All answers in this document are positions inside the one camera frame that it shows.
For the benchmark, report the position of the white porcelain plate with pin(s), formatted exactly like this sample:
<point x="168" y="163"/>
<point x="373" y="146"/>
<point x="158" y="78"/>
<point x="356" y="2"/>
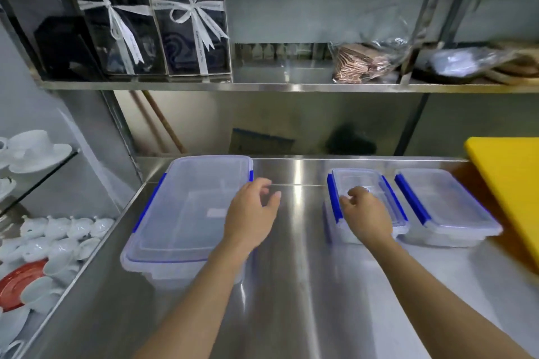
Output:
<point x="5" y="187"/>

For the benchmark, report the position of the person's right thumb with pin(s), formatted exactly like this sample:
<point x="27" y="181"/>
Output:
<point x="344" y="203"/>

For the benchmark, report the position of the glass shelf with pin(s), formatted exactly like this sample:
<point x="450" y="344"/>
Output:
<point x="38" y="186"/>

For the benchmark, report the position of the yellow cutting board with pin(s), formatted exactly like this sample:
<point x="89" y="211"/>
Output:
<point x="509" y="178"/>

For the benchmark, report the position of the small clear container blue clips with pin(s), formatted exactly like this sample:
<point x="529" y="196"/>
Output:
<point x="337" y="220"/>

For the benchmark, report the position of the pack of brown wafers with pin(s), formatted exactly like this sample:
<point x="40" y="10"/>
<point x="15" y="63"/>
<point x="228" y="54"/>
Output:
<point x="358" y="64"/>

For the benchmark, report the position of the person's right forearm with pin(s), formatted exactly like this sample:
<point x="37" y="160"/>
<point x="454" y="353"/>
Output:
<point x="429" y="300"/>

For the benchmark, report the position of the red plate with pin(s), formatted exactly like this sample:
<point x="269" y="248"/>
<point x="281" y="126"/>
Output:
<point x="17" y="283"/>

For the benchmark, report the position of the black box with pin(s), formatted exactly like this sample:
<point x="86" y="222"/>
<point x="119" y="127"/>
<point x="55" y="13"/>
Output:
<point x="63" y="47"/>

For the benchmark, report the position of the person's left forearm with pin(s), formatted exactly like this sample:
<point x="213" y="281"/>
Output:
<point x="202" y="304"/>

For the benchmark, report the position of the person's left thumb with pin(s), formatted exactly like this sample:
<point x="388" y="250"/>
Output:
<point x="273" y="199"/>

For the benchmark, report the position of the clear plastic bag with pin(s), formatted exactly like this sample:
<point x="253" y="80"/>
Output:
<point x="400" y="39"/>

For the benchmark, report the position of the person's right hand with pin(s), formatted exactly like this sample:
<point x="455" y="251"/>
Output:
<point x="368" y="218"/>

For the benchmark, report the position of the pile of white porcelain teaware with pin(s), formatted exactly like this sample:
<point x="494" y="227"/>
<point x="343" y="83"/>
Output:
<point x="63" y="245"/>

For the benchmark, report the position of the person's left hand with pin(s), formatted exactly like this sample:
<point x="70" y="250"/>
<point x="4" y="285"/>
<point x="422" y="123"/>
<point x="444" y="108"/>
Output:
<point x="246" y="220"/>

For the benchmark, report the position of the white porcelain cup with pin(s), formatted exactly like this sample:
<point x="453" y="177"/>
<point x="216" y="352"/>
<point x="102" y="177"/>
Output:
<point x="31" y="143"/>

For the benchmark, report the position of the large clear container blue clips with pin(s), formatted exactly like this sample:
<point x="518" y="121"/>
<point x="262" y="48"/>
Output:
<point x="185" y="211"/>

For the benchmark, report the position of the dark gift box white ribbon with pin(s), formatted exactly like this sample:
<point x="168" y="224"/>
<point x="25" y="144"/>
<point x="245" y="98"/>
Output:
<point x="189" y="47"/>
<point x="126" y="34"/>

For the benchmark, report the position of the stainless steel shelf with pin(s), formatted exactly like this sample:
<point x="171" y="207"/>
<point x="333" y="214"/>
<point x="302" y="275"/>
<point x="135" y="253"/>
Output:
<point x="294" y="86"/>

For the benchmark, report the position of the medium clear container blue clips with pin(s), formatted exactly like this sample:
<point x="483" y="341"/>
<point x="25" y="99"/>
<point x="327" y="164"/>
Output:
<point x="446" y="207"/>

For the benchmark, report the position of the white item in plastic wrap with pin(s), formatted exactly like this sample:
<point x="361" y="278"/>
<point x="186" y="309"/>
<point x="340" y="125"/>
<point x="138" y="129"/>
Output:
<point x="459" y="61"/>

